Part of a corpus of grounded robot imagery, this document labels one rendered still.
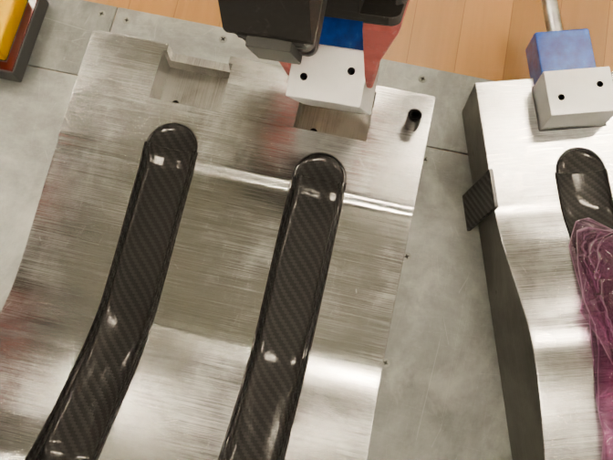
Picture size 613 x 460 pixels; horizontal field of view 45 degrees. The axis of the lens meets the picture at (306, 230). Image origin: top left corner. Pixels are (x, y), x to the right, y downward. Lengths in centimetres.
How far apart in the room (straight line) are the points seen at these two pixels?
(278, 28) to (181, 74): 26
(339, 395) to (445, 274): 16
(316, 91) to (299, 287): 13
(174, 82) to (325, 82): 15
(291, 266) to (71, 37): 31
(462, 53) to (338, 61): 21
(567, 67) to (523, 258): 16
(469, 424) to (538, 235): 15
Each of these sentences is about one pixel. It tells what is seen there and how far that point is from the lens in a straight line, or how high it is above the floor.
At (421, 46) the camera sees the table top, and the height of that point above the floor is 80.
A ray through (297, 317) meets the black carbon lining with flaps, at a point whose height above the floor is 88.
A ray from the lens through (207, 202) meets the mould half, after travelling 53.
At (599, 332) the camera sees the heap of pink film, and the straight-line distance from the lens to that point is 51.
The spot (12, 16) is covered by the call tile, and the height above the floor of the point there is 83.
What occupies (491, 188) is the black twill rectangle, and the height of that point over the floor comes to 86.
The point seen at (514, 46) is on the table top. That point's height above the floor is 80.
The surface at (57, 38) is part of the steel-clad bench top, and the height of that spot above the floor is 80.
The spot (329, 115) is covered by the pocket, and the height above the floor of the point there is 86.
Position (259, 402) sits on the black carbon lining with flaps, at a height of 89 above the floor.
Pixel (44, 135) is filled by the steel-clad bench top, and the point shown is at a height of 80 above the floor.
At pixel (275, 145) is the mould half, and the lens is 54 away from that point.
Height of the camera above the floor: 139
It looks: 75 degrees down
